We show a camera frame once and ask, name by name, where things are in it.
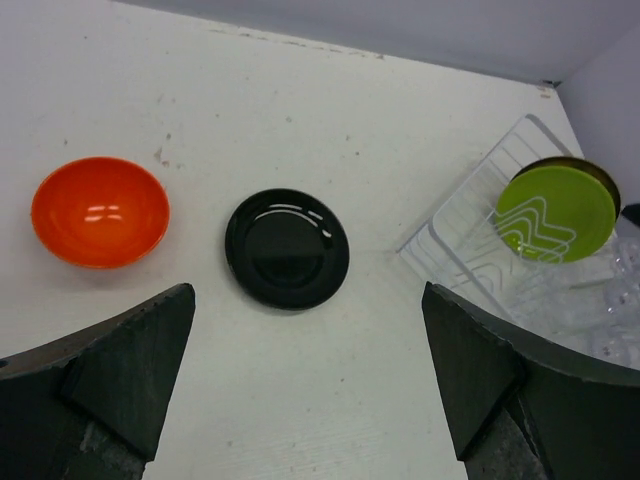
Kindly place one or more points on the black plate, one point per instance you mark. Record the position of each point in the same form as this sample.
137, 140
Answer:
286, 249

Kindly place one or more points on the white wire dish rack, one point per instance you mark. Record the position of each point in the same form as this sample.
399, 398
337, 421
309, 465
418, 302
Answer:
459, 248

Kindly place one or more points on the clear glass cup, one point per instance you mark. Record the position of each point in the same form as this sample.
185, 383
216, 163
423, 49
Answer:
621, 295

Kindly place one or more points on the green plate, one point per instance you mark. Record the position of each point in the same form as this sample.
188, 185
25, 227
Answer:
554, 215

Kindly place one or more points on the orange bowl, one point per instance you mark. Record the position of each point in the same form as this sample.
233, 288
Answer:
100, 212

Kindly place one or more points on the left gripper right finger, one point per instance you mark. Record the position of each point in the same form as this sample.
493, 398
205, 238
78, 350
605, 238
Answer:
521, 407

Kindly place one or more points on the yellow patterned plate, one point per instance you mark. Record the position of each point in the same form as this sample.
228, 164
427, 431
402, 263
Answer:
584, 166

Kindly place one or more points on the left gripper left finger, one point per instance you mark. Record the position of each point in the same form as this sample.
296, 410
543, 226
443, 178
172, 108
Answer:
92, 404

